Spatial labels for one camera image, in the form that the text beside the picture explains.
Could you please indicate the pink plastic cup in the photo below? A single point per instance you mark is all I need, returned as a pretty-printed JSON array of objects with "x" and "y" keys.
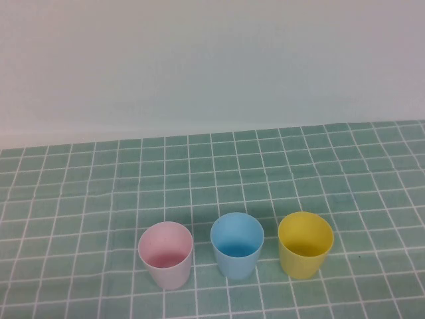
[{"x": 166, "y": 266}]

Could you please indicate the blue plastic cup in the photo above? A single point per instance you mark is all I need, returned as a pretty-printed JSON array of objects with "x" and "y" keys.
[{"x": 237, "y": 262}]

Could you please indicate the yellow plastic cup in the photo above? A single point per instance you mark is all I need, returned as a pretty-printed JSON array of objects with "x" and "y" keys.
[{"x": 303, "y": 266}]

